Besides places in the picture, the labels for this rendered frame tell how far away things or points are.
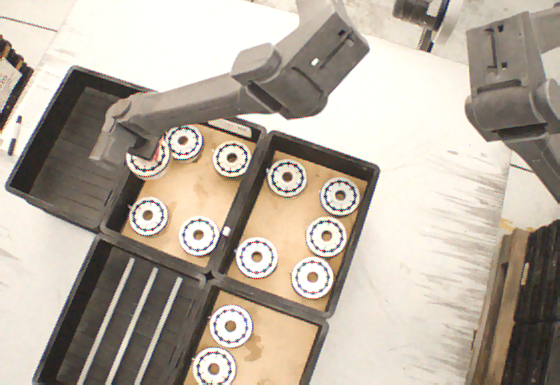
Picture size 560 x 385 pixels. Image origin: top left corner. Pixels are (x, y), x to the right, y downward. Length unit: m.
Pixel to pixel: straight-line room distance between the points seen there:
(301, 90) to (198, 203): 0.76
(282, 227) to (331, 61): 0.74
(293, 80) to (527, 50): 0.27
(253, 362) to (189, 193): 0.46
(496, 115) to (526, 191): 1.86
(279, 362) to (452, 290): 0.54
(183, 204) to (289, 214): 0.28
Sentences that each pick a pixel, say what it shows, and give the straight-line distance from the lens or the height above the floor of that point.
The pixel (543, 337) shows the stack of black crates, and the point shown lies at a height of 0.40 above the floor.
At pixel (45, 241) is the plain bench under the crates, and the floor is 0.70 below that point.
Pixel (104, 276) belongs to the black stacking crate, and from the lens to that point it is 1.31.
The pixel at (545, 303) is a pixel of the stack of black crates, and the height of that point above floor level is 0.38.
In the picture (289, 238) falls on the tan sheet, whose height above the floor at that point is 0.83.
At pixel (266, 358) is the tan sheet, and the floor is 0.83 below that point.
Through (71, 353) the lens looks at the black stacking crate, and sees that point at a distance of 1.33.
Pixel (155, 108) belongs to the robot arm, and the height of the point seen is 1.36.
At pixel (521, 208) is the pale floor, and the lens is 2.40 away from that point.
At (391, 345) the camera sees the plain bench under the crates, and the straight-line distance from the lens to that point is 1.38.
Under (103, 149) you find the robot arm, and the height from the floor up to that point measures 1.25.
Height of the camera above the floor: 2.05
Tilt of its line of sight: 71 degrees down
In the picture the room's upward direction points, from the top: 1 degrees clockwise
